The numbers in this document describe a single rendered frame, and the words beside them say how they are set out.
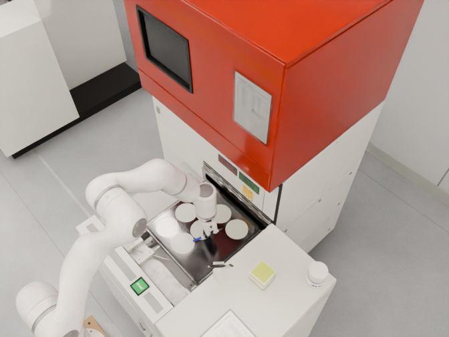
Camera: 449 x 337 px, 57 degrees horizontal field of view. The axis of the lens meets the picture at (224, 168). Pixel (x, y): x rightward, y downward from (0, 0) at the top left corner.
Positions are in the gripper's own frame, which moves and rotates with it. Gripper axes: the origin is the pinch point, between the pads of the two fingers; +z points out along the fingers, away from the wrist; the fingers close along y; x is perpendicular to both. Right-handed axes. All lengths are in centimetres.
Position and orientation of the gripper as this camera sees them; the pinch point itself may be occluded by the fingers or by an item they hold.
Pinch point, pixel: (207, 233)
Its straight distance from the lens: 180.8
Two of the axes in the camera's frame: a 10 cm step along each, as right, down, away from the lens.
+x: -9.0, 3.4, -2.7
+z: 0.0, 6.1, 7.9
